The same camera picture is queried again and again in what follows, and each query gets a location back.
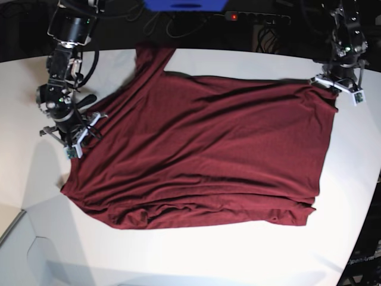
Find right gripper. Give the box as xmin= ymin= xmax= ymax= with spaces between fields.
xmin=39 ymin=111 xmax=108 ymax=147

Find black cables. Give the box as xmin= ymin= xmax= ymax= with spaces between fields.
xmin=126 ymin=5 xmax=209 ymax=39

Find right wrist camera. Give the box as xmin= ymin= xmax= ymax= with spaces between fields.
xmin=64 ymin=144 xmax=83 ymax=159

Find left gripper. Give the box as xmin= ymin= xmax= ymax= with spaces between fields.
xmin=309 ymin=59 xmax=369 ymax=95

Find black power strip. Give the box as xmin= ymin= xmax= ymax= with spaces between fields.
xmin=224 ymin=11 xmax=291 ymax=26

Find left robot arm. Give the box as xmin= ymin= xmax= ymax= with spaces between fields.
xmin=310 ymin=1 xmax=368 ymax=104

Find blue box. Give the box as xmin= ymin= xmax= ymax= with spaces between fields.
xmin=143 ymin=0 xmax=227 ymax=12

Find maroon t-shirt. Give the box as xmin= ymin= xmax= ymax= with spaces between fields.
xmin=61 ymin=44 xmax=337 ymax=229

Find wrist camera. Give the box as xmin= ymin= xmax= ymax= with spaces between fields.
xmin=64 ymin=144 xmax=83 ymax=159
xmin=351 ymin=89 xmax=366 ymax=106

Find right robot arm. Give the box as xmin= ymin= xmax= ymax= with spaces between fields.
xmin=36 ymin=1 xmax=106 ymax=156

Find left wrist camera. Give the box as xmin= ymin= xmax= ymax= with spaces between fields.
xmin=351 ymin=89 xmax=366 ymax=106

